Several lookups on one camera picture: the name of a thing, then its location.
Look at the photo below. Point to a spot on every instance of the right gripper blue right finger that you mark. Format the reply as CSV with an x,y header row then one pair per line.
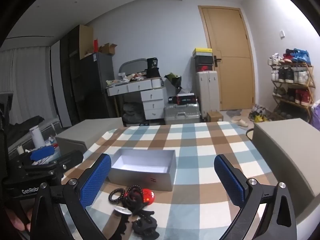
x,y
278,220

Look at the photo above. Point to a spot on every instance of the grey cabinet left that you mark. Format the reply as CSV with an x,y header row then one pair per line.
x,y
83,135

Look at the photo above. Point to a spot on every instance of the grey chair back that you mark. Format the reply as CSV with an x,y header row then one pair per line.
x,y
134,66

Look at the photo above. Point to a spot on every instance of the white drawer desk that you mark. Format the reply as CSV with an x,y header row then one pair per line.
x,y
153,94

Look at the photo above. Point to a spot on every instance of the silver flat suitcase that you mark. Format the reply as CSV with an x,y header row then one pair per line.
x,y
182,114

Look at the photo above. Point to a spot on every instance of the black hair claw clip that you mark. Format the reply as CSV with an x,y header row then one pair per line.
x,y
145,227

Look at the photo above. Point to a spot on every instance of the white cylinder bottle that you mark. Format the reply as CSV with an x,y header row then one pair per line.
x,y
37,137

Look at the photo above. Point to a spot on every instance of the grey cabinet right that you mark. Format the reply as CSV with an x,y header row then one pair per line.
x,y
291,150

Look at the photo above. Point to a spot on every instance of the white round badge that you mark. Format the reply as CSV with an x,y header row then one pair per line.
x,y
123,210

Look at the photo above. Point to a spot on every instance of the black refrigerator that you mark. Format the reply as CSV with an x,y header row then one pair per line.
x,y
96,70

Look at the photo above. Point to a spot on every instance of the plaid checkered tablecloth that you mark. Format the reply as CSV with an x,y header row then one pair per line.
x,y
198,206

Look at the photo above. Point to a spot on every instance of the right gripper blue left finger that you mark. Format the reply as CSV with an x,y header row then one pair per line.
x,y
48,222

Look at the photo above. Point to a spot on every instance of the black box on suitcase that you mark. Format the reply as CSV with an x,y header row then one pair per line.
x,y
183,99

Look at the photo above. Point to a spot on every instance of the wooden door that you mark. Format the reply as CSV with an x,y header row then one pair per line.
x,y
227,35

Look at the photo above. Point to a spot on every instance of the open cardboard box on fridge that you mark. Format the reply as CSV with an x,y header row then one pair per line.
x,y
108,49

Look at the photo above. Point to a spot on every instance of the yellow lid shoe box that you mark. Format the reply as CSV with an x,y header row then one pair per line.
x,y
202,52

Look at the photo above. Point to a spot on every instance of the wooden shoe rack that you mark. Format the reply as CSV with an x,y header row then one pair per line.
x,y
293,92

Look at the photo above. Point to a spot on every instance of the small cardboard box on floor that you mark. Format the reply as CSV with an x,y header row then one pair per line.
x,y
214,116

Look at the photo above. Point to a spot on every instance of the grey cabinet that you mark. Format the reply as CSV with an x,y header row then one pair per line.
x,y
83,135
291,150

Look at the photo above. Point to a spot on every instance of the grey open cardboard box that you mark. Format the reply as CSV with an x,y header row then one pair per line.
x,y
151,169

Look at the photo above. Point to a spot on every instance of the black red shoe box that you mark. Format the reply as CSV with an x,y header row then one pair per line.
x,y
203,63

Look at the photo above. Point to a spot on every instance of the person's left hand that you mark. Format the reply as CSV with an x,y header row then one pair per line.
x,y
17,223

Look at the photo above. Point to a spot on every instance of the red China pin badge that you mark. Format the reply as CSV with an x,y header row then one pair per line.
x,y
148,196

